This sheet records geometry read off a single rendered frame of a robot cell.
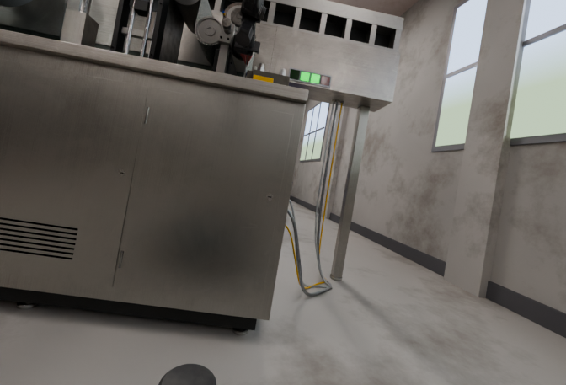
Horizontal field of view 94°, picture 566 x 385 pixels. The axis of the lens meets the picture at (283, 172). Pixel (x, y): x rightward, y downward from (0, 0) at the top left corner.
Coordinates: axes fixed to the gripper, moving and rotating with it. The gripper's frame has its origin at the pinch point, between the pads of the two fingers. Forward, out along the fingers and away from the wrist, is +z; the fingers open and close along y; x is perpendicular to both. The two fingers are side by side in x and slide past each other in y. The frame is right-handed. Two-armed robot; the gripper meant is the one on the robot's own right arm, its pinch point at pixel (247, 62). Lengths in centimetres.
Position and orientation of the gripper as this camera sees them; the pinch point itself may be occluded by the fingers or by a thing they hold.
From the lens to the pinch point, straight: 128.8
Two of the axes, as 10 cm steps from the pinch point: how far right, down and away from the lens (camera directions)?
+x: 1.0, -8.5, 5.2
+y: 9.8, 1.7, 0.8
